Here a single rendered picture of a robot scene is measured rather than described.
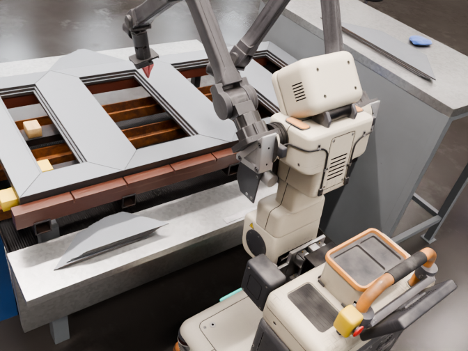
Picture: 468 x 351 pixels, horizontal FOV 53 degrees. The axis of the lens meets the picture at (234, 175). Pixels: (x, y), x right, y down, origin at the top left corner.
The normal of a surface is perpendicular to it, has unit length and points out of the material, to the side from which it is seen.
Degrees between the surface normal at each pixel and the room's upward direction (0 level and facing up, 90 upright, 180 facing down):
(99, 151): 0
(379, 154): 90
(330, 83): 48
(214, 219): 0
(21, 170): 0
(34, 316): 90
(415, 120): 90
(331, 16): 68
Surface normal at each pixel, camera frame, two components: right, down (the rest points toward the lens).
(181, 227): 0.16, -0.77
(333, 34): -0.44, 0.13
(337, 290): -0.79, 0.31
